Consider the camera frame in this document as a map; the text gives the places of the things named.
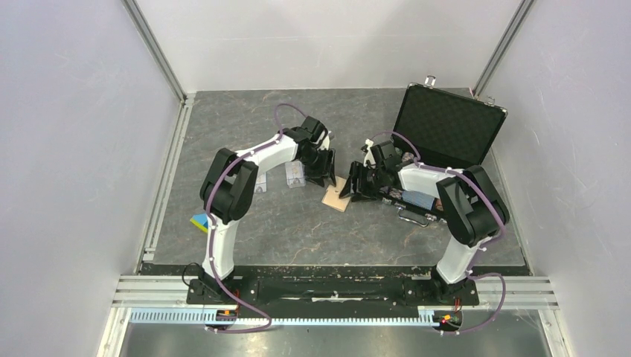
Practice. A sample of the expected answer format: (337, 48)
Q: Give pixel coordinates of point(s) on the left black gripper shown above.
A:
(317, 175)

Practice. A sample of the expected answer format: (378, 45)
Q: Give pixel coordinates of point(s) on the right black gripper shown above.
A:
(358, 171)

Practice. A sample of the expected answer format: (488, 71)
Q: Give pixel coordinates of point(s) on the tan leather card holder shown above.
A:
(332, 197)

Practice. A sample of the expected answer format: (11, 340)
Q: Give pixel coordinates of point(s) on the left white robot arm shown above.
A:
(228, 189)

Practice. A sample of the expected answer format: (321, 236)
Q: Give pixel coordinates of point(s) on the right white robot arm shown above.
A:
(471, 205)

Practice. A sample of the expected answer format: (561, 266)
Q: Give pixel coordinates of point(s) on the black poker chip case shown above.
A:
(448, 129)

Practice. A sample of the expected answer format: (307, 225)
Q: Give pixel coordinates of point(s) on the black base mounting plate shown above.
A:
(408, 290)

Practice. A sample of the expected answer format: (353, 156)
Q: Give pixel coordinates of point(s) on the colourful toy block stack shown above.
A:
(200, 221)

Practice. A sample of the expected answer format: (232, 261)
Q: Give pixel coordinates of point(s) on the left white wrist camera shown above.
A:
(325, 142)

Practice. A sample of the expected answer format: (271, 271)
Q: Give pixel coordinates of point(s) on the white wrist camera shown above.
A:
(368, 160)
(325, 142)

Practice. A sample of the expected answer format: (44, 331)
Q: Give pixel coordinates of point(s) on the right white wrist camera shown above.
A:
(368, 160)

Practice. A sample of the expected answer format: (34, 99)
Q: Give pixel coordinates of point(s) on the aluminium front frame rail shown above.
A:
(163, 300)

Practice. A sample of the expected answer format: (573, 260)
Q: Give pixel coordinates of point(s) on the right aluminium corner post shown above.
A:
(502, 46)

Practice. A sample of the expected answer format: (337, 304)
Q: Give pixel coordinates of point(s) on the aluminium corner post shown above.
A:
(149, 38)
(502, 46)

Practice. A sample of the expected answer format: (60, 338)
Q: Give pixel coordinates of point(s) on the left aluminium corner post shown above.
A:
(149, 38)

